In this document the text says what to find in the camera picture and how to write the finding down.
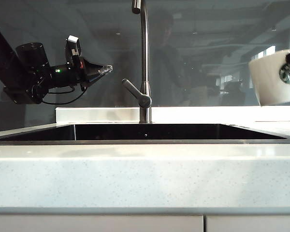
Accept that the steel gooseneck faucet spout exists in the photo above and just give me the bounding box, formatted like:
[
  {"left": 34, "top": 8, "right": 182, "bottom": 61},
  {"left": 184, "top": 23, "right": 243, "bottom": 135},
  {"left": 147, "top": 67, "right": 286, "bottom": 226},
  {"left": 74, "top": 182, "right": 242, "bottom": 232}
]
[{"left": 131, "top": 0, "right": 153, "bottom": 124}]

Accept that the steel faucet lever handle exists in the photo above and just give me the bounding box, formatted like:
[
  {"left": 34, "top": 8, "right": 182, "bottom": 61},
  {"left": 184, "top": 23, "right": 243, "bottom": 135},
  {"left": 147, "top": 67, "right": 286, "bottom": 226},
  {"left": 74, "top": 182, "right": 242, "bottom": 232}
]
[{"left": 121, "top": 78, "right": 152, "bottom": 108}]

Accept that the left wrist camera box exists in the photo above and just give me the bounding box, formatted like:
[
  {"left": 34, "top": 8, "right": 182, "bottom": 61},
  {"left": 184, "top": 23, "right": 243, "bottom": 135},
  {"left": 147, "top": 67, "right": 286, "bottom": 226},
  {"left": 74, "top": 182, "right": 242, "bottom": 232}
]
[{"left": 64, "top": 35, "right": 83, "bottom": 66}]

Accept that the wide grey cabinet door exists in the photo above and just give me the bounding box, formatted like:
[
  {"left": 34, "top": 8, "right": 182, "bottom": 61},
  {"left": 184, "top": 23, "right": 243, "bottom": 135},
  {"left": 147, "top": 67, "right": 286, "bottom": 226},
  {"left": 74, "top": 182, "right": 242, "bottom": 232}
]
[{"left": 0, "top": 214, "right": 204, "bottom": 232}]

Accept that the black undermount sink basin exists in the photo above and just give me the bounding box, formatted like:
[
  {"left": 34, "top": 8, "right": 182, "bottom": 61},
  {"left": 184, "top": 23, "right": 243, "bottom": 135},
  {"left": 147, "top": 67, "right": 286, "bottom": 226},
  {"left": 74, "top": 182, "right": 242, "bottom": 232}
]
[{"left": 0, "top": 123, "right": 289, "bottom": 146}]

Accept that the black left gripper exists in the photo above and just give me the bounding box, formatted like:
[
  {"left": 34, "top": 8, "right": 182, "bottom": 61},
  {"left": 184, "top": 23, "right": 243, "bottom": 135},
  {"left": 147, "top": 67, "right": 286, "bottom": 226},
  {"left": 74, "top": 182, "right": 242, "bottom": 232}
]
[{"left": 49, "top": 58, "right": 113, "bottom": 89}]

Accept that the white Starbucks logo mug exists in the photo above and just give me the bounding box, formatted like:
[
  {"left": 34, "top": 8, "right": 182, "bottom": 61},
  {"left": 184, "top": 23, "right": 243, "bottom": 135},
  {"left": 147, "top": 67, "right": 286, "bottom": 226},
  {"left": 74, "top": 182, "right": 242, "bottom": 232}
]
[{"left": 248, "top": 49, "right": 290, "bottom": 106}]

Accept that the narrow grey cabinet door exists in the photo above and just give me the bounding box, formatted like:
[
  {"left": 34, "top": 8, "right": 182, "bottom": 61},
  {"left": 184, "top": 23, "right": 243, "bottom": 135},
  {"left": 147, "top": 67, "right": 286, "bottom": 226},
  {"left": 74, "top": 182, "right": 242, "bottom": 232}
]
[{"left": 206, "top": 215, "right": 290, "bottom": 232}]

